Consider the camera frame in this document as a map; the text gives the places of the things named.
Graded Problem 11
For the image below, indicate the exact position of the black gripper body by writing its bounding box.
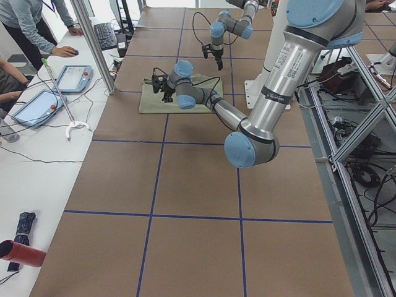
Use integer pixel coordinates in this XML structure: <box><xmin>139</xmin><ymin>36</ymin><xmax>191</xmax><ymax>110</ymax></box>
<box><xmin>162</xmin><ymin>79</ymin><xmax>175</xmax><ymax>96</ymax></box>
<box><xmin>201</xmin><ymin>43</ymin><xmax>223</xmax><ymax>57</ymax></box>

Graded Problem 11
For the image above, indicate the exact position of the olive green long-sleeve shirt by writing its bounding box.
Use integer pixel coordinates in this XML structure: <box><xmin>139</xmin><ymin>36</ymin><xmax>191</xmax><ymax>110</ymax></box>
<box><xmin>139</xmin><ymin>74</ymin><xmax>223</xmax><ymax>114</ymax></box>

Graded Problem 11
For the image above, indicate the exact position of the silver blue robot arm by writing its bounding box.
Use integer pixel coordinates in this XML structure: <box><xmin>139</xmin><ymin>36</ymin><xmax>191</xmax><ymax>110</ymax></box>
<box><xmin>202</xmin><ymin>0</ymin><xmax>259</xmax><ymax>71</ymax></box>
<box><xmin>152</xmin><ymin>1</ymin><xmax>366</xmax><ymax>168</ymax></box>

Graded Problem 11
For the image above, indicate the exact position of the black computer keyboard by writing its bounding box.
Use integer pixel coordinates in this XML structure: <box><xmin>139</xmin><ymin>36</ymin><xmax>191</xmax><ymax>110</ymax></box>
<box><xmin>93</xmin><ymin>22</ymin><xmax>117</xmax><ymax>51</ymax></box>

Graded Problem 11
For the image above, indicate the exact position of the upper blue teach pendant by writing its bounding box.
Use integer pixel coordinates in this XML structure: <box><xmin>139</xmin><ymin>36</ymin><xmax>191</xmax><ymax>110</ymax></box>
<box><xmin>56</xmin><ymin>65</ymin><xmax>93</xmax><ymax>95</ymax></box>

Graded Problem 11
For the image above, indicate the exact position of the blue teach pendant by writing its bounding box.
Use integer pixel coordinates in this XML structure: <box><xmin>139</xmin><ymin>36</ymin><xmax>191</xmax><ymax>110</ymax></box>
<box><xmin>11</xmin><ymin>90</ymin><xmax>64</xmax><ymax>127</ymax></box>
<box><xmin>56</xmin><ymin>65</ymin><xmax>93</xmax><ymax>95</ymax></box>

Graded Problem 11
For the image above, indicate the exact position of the white grabber reaching tool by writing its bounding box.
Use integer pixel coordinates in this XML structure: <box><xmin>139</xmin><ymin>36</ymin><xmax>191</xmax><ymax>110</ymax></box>
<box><xmin>41</xmin><ymin>58</ymin><xmax>91</xmax><ymax>141</ymax></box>

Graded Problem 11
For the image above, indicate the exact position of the lower blue teach pendant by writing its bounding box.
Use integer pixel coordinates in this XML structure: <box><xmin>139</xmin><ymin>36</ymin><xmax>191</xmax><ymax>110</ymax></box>
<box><xmin>11</xmin><ymin>90</ymin><xmax>64</xmax><ymax>127</ymax></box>

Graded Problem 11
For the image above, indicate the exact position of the seated person at left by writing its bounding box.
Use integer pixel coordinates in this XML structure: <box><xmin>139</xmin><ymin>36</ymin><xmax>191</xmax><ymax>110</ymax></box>
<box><xmin>1</xmin><ymin>58</ymin><xmax>33</xmax><ymax>113</ymax></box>

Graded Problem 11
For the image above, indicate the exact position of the standing person grey shirt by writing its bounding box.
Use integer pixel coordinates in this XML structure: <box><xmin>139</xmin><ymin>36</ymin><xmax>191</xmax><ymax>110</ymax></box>
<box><xmin>1</xmin><ymin>0</ymin><xmax>83</xmax><ymax>70</ymax></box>

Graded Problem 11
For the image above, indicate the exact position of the dark blue folded umbrella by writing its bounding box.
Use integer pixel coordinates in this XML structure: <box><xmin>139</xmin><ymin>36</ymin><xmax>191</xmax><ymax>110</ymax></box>
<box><xmin>7</xmin><ymin>212</ymin><xmax>36</xmax><ymax>272</ymax></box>

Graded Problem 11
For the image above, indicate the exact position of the red cylindrical bottle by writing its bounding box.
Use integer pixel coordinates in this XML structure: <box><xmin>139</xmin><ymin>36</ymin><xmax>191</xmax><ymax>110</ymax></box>
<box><xmin>1</xmin><ymin>240</ymin><xmax>46</xmax><ymax>267</ymax></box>

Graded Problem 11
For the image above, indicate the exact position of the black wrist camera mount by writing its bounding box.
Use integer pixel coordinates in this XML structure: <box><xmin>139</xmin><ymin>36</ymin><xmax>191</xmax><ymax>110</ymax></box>
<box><xmin>151</xmin><ymin>74</ymin><xmax>167</xmax><ymax>93</ymax></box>

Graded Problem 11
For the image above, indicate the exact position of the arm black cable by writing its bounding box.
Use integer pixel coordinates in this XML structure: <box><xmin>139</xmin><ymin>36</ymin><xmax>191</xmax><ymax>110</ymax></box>
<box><xmin>192</xmin><ymin>11</ymin><xmax>217</xmax><ymax>47</ymax></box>
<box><xmin>153</xmin><ymin>68</ymin><xmax>224</xmax><ymax>103</ymax></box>

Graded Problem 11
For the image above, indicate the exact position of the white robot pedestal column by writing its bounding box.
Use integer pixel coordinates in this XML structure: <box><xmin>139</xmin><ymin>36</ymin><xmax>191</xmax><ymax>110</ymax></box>
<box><xmin>244</xmin><ymin>0</ymin><xmax>288</xmax><ymax>110</ymax></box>

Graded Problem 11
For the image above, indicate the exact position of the aluminium frame post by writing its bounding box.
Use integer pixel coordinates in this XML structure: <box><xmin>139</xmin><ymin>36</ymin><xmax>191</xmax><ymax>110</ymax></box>
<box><xmin>71</xmin><ymin>0</ymin><xmax>116</xmax><ymax>95</ymax></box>

